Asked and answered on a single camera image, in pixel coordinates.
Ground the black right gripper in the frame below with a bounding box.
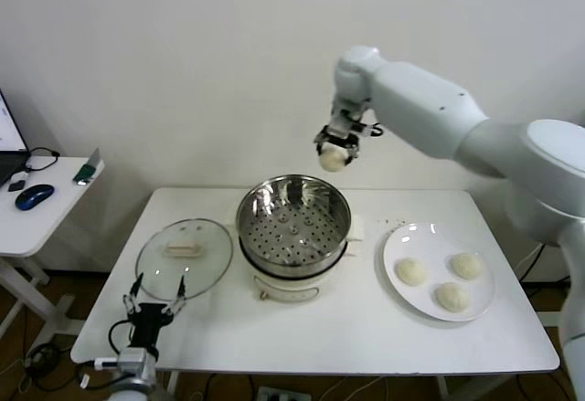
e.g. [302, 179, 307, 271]
[314, 124, 362, 167]

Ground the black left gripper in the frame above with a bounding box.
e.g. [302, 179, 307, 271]
[122, 273, 187, 350]

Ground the white steamed baozi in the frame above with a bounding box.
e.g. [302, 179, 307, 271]
[432, 281, 471, 314]
[395, 258, 430, 287]
[450, 252, 484, 281]
[318, 142, 352, 173]

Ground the round glass pot lid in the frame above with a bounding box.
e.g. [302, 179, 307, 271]
[135, 217, 236, 304]

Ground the perforated steel steamer basket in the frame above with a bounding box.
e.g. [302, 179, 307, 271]
[236, 174, 353, 270]

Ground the white electric cooker base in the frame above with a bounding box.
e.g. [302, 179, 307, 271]
[223, 199, 367, 305]

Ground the large white plate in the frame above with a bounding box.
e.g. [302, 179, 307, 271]
[380, 221, 497, 323]

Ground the white side table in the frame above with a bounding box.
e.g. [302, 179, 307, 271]
[0, 156, 107, 343]

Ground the blue computer mouse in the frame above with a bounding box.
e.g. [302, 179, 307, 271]
[14, 184, 56, 212]

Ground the white floor power strip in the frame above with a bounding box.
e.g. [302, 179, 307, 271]
[258, 385, 312, 401]

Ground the black laptop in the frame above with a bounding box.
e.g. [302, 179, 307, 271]
[0, 89, 31, 187]

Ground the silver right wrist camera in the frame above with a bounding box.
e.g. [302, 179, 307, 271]
[349, 117, 374, 136]

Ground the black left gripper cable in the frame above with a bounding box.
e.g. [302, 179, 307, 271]
[75, 317, 138, 375]

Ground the black floor cable coil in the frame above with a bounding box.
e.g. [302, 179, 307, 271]
[17, 341, 83, 393]

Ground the green handled scraper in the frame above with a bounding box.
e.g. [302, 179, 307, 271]
[73, 148, 102, 187]

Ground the black looped desk cable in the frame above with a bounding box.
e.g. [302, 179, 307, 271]
[25, 146, 62, 174]

